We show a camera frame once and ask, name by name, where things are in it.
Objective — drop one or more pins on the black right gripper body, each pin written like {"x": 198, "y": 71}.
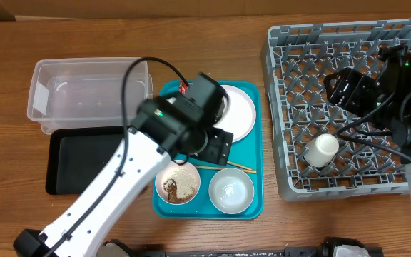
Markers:
{"x": 361, "y": 97}

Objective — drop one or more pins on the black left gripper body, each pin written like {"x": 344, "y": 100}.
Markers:
{"x": 217, "y": 147}

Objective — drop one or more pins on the white round plate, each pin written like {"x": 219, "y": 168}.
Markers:
{"x": 241, "y": 113}

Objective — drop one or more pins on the grey bowl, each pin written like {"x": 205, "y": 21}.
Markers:
{"x": 231, "y": 191}

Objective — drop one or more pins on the white paper cup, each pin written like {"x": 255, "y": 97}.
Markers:
{"x": 321, "y": 150}

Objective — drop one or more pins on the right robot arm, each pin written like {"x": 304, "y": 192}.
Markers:
{"x": 384, "y": 101}

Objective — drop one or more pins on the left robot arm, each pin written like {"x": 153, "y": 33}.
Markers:
{"x": 176, "y": 123}

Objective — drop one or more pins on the grey dishwasher rack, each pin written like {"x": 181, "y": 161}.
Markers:
{"x": 295, "y": 61}

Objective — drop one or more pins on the lower wooden chopstick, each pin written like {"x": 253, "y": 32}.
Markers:
{"x": 213, "y": 168}

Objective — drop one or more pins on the teal plastic tray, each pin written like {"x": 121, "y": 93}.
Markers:
{"x": 247, "y": 152}

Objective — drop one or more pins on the pink bowl with rice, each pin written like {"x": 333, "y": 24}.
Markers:
{"x": 177, "y": 185}

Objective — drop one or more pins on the red snack wrapper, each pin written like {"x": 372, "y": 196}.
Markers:
{"x": 183, "y": 87}

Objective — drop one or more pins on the black tray bin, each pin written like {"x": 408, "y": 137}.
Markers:
{"x": 77, "y": 155}

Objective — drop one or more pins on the clear plastic bin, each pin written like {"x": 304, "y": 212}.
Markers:
{"x": 77, "y": 92}

